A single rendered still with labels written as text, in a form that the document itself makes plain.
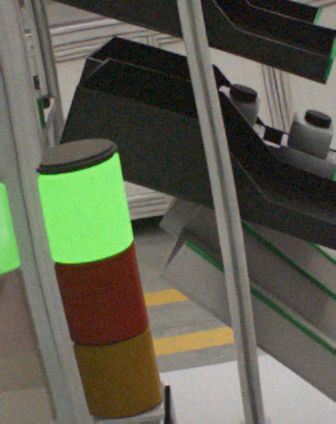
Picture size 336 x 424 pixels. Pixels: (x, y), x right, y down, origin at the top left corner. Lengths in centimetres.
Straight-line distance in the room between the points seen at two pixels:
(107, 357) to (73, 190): 10
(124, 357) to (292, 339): 48
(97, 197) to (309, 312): 65
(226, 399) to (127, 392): 94
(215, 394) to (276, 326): 51
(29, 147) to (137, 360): 14
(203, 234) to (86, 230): 61
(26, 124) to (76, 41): 430
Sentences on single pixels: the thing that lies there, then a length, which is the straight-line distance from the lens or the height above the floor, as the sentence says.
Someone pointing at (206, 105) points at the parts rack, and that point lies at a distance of 111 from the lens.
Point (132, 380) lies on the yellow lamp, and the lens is 74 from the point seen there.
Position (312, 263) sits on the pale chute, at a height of 108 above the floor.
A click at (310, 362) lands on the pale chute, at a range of 121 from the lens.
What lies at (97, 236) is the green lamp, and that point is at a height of 137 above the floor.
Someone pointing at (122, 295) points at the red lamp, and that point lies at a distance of 72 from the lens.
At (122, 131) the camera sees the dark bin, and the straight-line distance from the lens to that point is 115.
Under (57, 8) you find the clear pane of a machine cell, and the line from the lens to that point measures 500.
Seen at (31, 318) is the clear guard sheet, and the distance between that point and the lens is 67.
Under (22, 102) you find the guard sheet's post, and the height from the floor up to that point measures 145.
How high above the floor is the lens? 159
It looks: 17 degrees down
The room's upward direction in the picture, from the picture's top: 10 degrees counter-clockwise
